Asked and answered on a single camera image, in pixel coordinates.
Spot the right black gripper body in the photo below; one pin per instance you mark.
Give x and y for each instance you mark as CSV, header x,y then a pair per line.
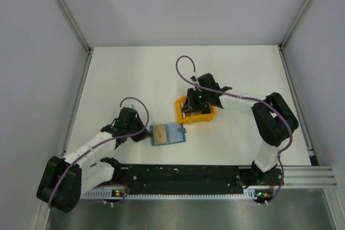
x,y
201,99

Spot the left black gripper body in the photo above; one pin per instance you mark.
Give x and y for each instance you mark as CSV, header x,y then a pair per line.
x,y
133,128

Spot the yellow plastic bin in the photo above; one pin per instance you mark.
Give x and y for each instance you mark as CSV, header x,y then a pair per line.
x,y
192,117

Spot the gold credit card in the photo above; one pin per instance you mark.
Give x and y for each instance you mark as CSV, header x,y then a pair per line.
x,y
160,135

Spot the blue leather card holder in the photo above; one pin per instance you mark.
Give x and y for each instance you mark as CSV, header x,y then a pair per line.
x,y
175,134

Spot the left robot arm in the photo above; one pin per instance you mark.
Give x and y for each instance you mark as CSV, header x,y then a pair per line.
x,y
66,179

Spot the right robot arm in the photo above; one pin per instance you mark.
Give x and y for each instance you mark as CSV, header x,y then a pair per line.
x,y
274,119

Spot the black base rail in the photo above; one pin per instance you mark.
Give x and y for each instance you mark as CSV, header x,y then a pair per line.
x,y
193,179

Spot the white cable duct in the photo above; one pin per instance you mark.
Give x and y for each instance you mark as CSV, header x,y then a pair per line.
x,y
109,194

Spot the aluminium frame rail front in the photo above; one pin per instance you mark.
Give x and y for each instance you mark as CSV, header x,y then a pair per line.
x,y
309,177

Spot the left aluminium frame post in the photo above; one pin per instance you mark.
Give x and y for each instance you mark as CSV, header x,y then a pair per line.
x,y
73,25

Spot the aluminium frame post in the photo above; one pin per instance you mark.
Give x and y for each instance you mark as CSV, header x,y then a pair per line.
x,y
295,23
73,25

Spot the right aluminium frame post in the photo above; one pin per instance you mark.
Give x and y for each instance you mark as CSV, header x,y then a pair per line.
x,y
295,23

